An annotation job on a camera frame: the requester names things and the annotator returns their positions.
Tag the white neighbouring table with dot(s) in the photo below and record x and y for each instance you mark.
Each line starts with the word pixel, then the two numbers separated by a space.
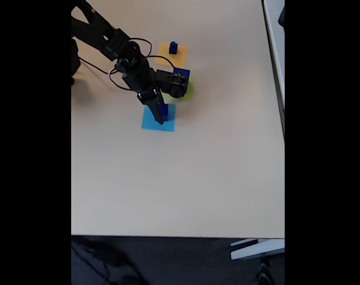
pixel 276 53

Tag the small blue cube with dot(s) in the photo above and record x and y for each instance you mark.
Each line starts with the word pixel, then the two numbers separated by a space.
pixel 173 50

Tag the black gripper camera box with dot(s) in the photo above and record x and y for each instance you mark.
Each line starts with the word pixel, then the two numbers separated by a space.
pixel 172 84

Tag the light blue paper square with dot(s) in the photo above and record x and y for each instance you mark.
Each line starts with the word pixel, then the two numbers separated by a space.
pixel 148 123

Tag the orange paper square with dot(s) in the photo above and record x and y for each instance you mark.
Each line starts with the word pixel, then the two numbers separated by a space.
pixel 163 56

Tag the dark blue object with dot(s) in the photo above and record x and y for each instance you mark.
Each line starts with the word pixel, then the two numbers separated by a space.
pixel 282 16

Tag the green paper square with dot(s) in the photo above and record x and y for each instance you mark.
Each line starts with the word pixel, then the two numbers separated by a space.
pixel 190 92

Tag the medium blue cube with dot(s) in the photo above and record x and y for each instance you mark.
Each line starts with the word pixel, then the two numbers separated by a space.
pixel 165 112

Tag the large blue cube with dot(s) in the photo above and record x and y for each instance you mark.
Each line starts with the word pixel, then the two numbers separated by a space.
pixel 184 72

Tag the white table foot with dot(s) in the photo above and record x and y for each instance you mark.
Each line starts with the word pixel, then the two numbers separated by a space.
pixel 256 249

